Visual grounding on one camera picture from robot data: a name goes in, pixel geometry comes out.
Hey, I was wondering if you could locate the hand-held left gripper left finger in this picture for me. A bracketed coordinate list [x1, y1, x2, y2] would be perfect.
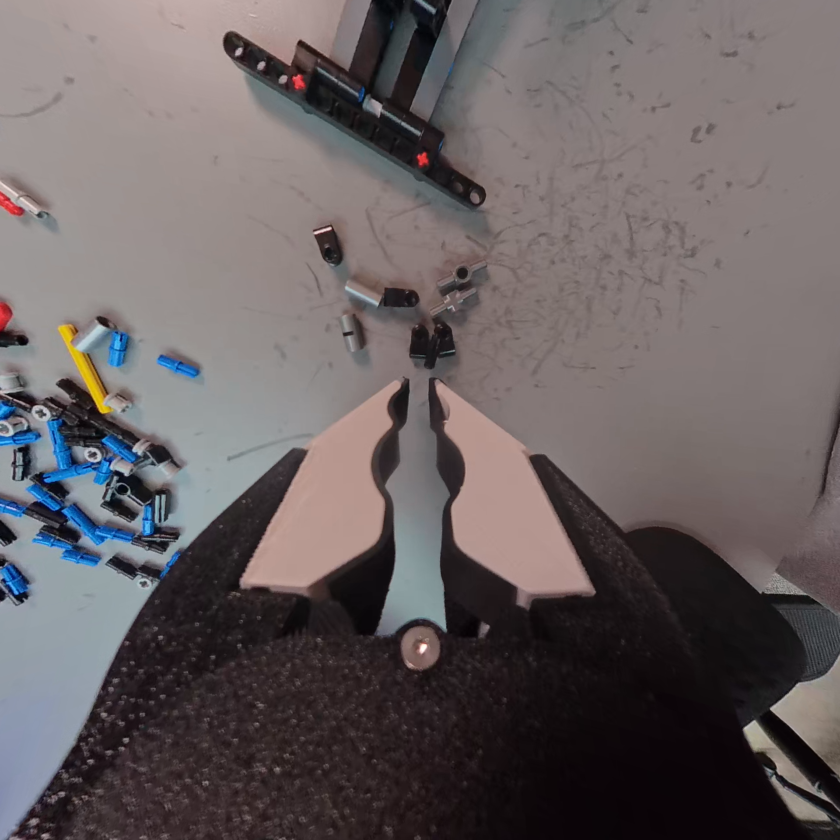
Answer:
[238, 377, 411, 636]

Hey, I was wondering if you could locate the pile of blue black pins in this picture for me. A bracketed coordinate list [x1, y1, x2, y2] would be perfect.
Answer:
[0, 318, 201, 608]

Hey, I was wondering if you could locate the pile of red white pieces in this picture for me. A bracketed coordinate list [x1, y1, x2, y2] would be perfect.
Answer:
[0, 176, 51, 349]

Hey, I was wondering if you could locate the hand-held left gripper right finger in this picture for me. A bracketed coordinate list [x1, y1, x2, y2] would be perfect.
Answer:
[428, 377, 597, 637]

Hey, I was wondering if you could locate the dark grey axle connector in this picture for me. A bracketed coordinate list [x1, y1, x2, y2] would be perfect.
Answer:
[436, 259, 489, 295]
[429, 289, 479, 320]

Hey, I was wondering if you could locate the grey mesh office chair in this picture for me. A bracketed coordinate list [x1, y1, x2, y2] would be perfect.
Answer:
[742, 574, 840, 824]

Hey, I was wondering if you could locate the grey black toy chassis model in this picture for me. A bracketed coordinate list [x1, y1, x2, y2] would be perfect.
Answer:
[223, 0, 488, 210]

